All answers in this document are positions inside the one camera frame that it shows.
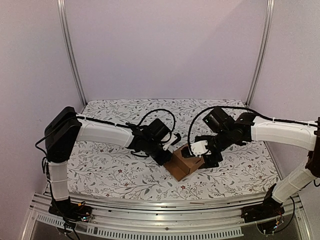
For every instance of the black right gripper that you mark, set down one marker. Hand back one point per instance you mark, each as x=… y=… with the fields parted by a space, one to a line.
x=213 y=160

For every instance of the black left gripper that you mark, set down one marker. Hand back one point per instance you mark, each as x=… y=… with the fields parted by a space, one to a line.
x=166 y=158

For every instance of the brown cardboard box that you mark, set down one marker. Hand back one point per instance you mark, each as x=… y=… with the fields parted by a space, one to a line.
x=182 y=163

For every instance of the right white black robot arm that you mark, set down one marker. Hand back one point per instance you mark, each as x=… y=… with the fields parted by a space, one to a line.
x=250 y=126

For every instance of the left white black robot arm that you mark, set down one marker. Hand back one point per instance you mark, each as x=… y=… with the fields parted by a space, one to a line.
x=68 y=127

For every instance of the floral patterned table mat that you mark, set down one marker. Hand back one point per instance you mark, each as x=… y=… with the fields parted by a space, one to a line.
x=107 y=170

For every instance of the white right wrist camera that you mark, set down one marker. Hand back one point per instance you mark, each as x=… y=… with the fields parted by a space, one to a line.
x=197 y=149

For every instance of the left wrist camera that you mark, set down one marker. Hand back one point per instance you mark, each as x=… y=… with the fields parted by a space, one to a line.
x=170 y=140

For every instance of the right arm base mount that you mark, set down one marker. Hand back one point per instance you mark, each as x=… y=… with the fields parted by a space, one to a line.
x=267 y=209

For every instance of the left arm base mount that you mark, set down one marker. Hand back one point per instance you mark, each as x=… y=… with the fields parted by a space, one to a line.
x=72 y=212

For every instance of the aluminium front rail frame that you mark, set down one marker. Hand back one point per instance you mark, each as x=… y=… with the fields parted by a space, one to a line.
x=205 y=219

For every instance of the right aluminium corner post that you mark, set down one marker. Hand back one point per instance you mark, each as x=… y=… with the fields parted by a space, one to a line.
x=262 y=51

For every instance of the aluminium corner post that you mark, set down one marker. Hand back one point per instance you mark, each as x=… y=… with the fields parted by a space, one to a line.
x=262 y=51
x=62 y=12

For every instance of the left aluminium corner post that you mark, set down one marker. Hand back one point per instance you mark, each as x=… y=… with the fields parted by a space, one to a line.
x=62 y=12

